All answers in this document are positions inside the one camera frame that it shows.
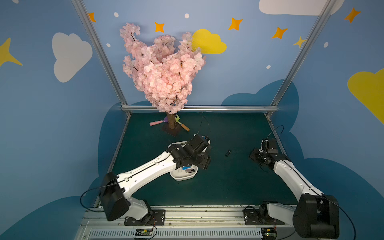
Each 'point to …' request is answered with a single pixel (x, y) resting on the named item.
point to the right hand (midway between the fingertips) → (253, 152)
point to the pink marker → (155, 122)
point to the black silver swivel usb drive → (189, 170)
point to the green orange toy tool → (177, 118)
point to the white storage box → (180, 174)
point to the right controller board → (269, 233)
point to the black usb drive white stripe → (228, 153)
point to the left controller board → (143, 232)
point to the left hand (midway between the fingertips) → (206, 157)
